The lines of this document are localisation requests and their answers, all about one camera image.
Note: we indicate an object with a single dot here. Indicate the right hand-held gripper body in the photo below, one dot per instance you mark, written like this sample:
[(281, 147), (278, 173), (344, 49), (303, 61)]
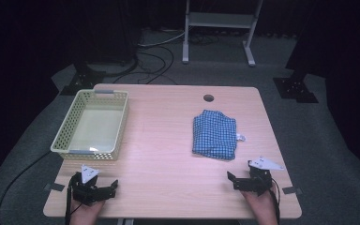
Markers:
[(259, 179)]

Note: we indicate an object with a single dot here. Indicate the black stand base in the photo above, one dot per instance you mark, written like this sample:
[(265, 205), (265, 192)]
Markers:
[(294, 89), (82, 80)]

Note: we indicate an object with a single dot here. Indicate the person's left hand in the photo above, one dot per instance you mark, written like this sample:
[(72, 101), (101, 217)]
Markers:
[(86, 214)]

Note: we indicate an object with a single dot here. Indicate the grey tape piece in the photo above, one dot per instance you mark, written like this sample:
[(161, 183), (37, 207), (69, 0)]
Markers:
[(292, 190), (53, 187)]

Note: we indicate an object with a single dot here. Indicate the blue checked folded cloth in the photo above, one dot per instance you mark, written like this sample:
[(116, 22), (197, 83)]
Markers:
[(214, 136)]

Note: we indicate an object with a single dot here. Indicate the pale yellow plastic basket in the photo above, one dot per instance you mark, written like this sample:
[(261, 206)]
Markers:
[(93, 128)]

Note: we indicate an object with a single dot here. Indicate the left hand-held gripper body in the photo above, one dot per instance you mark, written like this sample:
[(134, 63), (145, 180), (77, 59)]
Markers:
[(87, 191)]

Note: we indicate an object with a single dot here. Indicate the white metal stand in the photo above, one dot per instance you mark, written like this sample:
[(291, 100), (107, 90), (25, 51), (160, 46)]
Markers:
[(220, 20)]

